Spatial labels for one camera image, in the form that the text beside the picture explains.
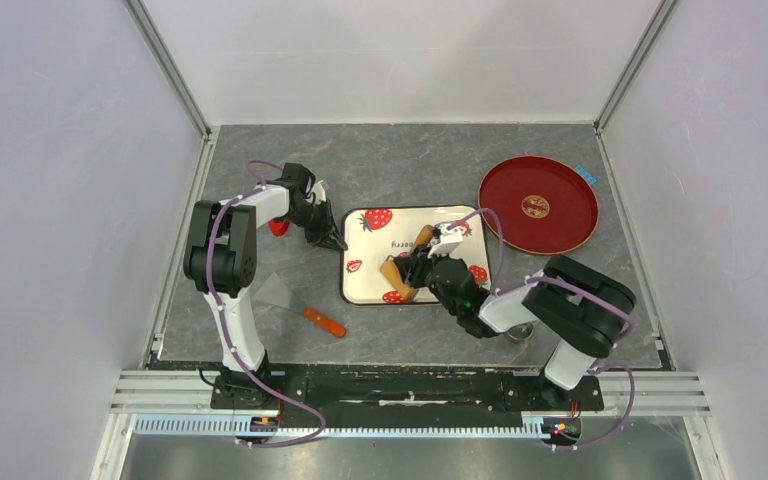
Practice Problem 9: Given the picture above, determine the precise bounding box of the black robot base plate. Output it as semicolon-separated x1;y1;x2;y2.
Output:
199;364;605;429

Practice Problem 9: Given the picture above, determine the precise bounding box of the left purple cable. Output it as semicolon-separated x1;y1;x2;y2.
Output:
203;159;330;450

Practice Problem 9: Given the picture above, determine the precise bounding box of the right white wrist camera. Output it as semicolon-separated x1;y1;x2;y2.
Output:
428;222;464;257

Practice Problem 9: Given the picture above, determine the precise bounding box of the purple cable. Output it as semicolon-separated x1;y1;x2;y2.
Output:
203;159;330;450
446;207;638;453

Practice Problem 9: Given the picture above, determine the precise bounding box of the small red cap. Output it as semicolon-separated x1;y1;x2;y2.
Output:
268;220;290;237

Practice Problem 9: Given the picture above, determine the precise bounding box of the small blue plastic piece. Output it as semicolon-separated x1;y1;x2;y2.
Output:
574;165;597;186

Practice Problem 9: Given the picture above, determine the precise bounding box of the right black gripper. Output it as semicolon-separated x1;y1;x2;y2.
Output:
395;245;461;318

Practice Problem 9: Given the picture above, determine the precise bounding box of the orange handled metal scraper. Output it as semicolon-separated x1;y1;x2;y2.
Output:
254;273;347;338

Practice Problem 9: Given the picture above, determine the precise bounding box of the white strawberry print tray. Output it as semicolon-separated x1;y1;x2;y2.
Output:
340;205;492;306

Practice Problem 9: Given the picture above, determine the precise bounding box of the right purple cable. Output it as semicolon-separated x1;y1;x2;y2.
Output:
446;207;638;453

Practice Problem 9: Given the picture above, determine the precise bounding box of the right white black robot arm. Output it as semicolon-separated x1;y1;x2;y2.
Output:
380;249;637;408

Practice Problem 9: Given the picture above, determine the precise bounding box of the round red plate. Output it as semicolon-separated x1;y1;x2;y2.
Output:
478;155;600;255

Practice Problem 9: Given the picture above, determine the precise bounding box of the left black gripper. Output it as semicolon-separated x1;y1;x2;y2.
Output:
282;200;348;253

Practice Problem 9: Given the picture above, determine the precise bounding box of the aluminium frame rail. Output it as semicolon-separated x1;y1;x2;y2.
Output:
111;371;711;440

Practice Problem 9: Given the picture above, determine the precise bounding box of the wooden dough roller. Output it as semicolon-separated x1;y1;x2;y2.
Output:
379;225;433;302

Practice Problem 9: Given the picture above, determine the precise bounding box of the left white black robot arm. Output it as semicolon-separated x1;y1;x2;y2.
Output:
183;163;348;408

